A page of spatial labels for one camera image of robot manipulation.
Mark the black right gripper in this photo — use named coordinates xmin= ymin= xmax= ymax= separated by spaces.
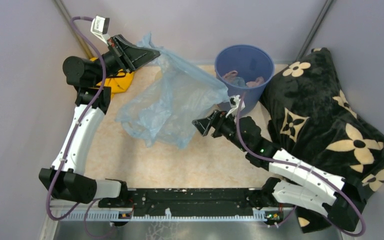
xmin=192 ymin=108 xmax=249 ymax=152

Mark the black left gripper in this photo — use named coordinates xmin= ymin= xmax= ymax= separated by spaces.
xmin=93 ymin=33 xmax=160 ymax=85

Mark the light blue trash bag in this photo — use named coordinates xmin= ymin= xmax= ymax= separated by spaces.
xmin=115 ymin=33 xmax=229 ymax=149

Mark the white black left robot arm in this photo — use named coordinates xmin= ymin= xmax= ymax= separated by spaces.
xmin=38 ymin=34 xmax=160 ymax=207

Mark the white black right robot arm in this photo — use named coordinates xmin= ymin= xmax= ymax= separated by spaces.
xmin=192 ymin=110 xmax=367 ymax=236

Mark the teal crumpled trash bag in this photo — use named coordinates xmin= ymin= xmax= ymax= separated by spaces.
xmin=232 ymin=76 xmax=247 ymax=88

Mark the blue plastic trash bin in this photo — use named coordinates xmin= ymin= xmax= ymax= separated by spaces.
xmin=214 ymin=44 xmax=275 ymax=115

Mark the yellow crumpled cloth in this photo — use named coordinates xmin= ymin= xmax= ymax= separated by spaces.
xmin=101 ymin=55 xmax=135 ymax=99

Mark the black floral blanket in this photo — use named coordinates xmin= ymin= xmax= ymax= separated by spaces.
xmin=260 ymin=47 xmax=384 ymax=234

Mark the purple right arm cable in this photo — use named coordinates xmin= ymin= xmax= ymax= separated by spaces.
xmin=235 ymin=93 xmax=367 ymax=237

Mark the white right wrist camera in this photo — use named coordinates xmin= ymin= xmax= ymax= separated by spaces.
xmin=226 ymin=95 xmax=246 ymax=117

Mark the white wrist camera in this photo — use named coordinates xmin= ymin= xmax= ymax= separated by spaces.
xmin=226 ymin=95 xmax=246 ymax=117
xmin=90 ymin=15 xmax=110 ymax=44

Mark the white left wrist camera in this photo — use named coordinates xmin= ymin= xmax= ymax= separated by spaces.
xmin=90 ymin=15 xmax=110 ymax=44

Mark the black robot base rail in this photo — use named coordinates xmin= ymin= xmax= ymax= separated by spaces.
xmin=48 ymin=187 xmax=295 ymax=227

